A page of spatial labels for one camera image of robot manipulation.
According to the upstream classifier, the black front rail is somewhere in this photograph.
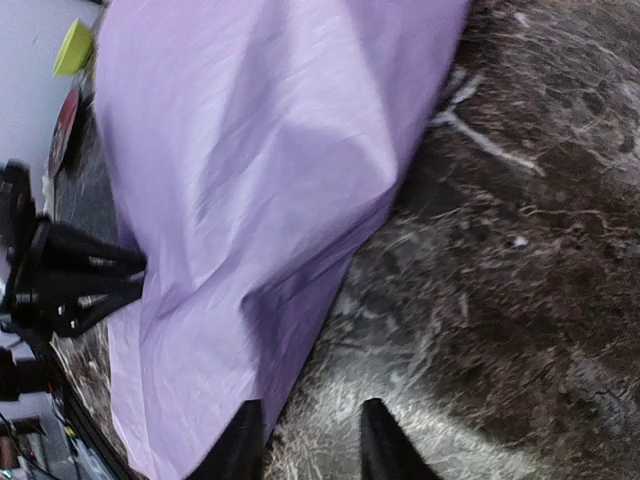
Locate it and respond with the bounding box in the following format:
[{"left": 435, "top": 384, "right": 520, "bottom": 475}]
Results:
[{"left": 43, "top": 345, "right": 138, "bottom": 480}]

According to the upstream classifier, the purple and pink wrapping paper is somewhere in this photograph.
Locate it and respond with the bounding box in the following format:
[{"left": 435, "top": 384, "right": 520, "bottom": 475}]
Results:
[{"left": 95, "top": 1, "right": 470, "bottom": 479}]

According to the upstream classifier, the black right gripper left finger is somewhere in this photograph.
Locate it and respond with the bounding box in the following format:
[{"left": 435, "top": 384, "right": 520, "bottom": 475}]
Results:
[{"left": 187, "top": 400, "right": 265, "bottom": 480}]

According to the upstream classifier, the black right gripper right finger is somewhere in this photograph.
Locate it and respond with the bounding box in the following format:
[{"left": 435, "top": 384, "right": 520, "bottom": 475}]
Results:
[{"left": 360, "top": 398, "right": 441, "bottom": 480}]

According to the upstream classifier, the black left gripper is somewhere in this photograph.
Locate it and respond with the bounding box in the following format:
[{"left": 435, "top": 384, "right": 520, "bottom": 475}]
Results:
[{"left": 1, "top": 161, "right": 146, "bottom": 340}]

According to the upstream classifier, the lime green bowl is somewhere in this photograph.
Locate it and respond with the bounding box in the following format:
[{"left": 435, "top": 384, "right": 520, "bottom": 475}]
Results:
[{"left": 53, "top": 19, "right": 95, "bottom": 76}]

